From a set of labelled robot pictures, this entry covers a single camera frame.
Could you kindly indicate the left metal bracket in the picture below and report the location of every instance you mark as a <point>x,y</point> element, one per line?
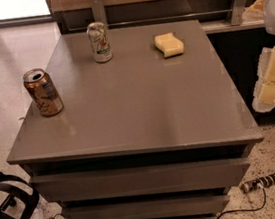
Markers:
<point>98,10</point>

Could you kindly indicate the orange soda can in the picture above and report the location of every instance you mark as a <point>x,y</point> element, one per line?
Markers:
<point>39,85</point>

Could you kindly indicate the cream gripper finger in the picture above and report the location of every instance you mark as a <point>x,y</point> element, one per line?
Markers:
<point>264,91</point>
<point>254,12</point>

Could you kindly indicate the white 7up can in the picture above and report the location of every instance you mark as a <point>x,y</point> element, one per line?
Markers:
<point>100,46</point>

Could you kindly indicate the white power strip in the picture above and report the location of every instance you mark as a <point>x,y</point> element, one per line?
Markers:
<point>261,182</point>

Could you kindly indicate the yellow sponge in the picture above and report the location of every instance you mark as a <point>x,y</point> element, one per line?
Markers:
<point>169,45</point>

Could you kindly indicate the grey drawer cabinet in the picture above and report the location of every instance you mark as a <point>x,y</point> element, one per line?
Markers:
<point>140,136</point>

